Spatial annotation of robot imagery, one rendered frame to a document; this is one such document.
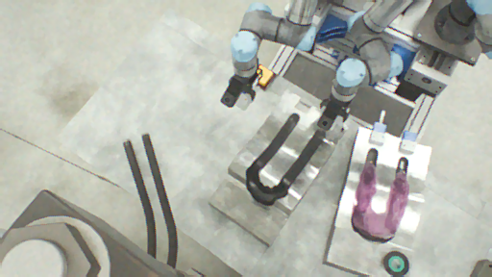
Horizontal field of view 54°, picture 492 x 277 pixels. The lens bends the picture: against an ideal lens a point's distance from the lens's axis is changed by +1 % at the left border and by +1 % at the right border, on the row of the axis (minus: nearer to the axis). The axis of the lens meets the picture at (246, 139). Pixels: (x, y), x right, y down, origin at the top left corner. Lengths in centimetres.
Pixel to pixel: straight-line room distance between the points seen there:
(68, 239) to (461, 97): 265
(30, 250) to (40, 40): 272
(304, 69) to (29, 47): 163
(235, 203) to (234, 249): 16
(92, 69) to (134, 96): 107
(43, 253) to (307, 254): 131
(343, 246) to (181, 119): 75
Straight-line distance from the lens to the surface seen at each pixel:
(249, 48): 137
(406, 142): 178
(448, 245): 183
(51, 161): 282
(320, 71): 258
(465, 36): 178
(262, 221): 165
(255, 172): 165
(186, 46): 197
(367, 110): 253
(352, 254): 162
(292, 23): 141
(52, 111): 292
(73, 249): 48
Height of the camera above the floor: 249
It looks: 71 degrees down
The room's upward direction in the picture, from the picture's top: 3 degrees counter-clockwise
